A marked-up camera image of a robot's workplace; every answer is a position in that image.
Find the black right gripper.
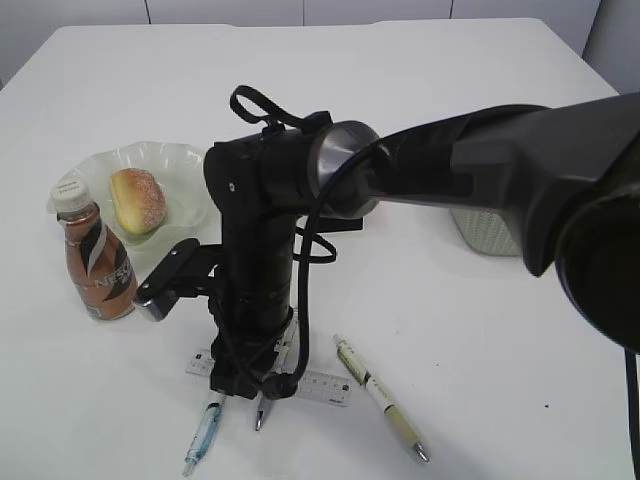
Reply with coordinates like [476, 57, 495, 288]
[208, 294, 297, 400]

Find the clear plastic ruler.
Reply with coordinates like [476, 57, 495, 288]
[185, 349, 354, 407]

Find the beige green pen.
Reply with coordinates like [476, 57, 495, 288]
[333, 334, 430, 464]

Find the brown coffee bottle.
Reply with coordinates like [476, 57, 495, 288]
[50, 177, 137, 321]

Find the sugared bread roll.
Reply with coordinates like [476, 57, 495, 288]
[109, 168, 167, 235]

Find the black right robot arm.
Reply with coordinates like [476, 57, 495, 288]
[203, 86, 639, 399]

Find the grey white pen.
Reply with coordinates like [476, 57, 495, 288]
[254, 393, 273, 432]

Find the light blue pen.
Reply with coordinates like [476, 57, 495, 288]
[182, 392, 226, 478]

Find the black mesh pen holder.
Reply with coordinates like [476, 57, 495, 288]
[317, 216, 363, 233]

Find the pale green glass plate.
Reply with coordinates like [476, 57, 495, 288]
[63, 141, 219, 251]

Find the green woven plastic basket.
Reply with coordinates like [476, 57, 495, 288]
[450, 209, 520, 257]

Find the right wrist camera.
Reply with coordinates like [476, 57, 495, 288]
[134, 238, 200, 322]

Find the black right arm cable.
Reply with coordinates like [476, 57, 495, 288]
[229, 85, 391, 386]

